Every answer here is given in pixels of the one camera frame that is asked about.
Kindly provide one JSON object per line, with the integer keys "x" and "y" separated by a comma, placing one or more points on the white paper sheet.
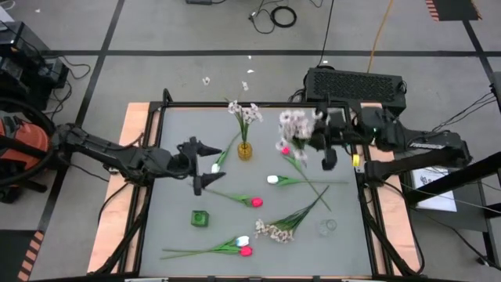
{"x": 434, "y": 196}

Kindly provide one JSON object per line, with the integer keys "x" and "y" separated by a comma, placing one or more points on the black mesh computer case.
{"x": 352, "y": 88}

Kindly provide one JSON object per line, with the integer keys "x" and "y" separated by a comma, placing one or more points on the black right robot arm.
{"x": 422, "y": 145}

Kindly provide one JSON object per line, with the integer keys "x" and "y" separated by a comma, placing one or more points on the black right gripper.
{"x": 334, "y": 135}

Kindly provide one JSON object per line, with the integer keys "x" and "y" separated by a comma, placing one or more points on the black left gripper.
{"x": 184, "y": 162}

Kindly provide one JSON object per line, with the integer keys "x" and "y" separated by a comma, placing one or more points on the red artificial tulip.
{"x": 246, "y": 251}
{"x": 285, "y": 150}
{"x": 256, "y": 202}

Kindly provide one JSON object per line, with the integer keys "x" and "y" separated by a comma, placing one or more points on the orange vacuum cleaner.
{"x": 23, "y": 141}

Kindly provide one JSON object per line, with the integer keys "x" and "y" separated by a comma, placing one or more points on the white blue-tinged artificial tulip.
{"x": 243, "y": 240}

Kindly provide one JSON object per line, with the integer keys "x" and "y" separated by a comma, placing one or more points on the black floor box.
{"x": 199, "y": 2}

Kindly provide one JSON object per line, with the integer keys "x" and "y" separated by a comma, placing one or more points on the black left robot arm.
{"x": 109, "y": 150}

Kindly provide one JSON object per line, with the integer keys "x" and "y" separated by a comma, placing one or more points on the green square glass vase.
{"x": 200, "y": 218}

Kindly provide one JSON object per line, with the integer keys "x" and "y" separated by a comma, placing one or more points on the black equipment rack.
{"x": 23, "y": 58}

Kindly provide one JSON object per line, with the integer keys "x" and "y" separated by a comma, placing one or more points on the clear glass vase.
{"x": 327, "y": 228}

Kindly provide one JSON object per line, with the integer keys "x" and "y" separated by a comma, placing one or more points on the amber ribbed glass vase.
{"x": 245, "y": 152}

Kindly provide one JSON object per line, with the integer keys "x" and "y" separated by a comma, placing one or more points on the black hazard-striped floor mat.
{"x": 15, "y": 254}
{"x": 454, "y": 9}

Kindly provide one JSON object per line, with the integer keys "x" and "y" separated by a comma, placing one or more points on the white blossom flower bunch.
{"x": 276, "y": 233}
{"x": 246, "y": 113}
{"x": 295, "y": 125}

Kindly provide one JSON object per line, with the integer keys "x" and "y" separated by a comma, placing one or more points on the white fallen blossom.
{"x": 206, "y": 81}
{"x": 244, "y": 85}

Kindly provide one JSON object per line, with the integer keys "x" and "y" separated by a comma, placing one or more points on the black metal beam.
{"x": 454, "y": 178}

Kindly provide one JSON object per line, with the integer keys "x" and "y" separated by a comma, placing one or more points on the black table frame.
{"x": 254, "y": 105}

